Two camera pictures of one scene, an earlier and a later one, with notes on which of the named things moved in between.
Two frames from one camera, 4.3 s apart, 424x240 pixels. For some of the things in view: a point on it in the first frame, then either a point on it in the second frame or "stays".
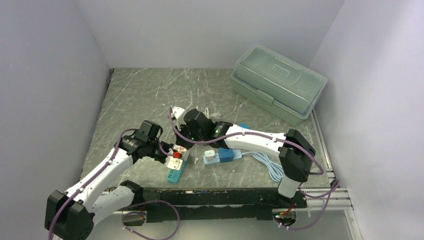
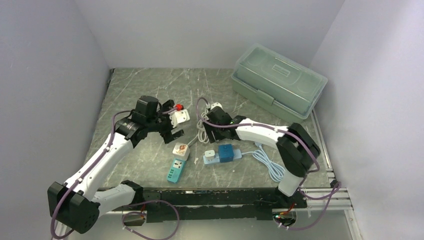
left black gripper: x=169 y=148 -> x=169 y=137
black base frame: x=163 y=204 stays
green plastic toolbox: x=276 y=84 stays
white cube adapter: x=176 y=112 -> x=216 y=104
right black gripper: x=180 y=142 -> x=210 y=128
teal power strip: x=174 y=176 stays
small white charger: x=209 y=155 stays
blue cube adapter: x=225 y=154 stays
